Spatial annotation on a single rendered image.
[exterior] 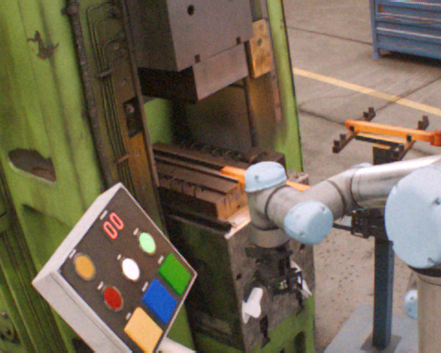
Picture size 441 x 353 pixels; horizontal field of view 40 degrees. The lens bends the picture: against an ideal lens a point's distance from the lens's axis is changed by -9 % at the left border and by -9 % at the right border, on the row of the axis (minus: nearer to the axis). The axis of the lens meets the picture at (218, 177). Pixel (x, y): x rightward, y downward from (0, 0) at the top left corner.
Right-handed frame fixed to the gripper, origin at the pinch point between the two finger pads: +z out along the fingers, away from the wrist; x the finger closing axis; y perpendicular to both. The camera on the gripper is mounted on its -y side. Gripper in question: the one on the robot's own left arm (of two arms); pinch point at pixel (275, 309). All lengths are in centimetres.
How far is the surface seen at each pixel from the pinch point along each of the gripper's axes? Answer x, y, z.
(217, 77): 12, -47, -37
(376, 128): 67, -56, -4
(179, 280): -16.0, -14.0, -6.1
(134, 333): -31.2, 2.1, -9.1
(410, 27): 300, -324, 59
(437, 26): 308, -297, 54
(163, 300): -21.9, -7.7, -7.2
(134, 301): -28.4, -4.9, -11.3
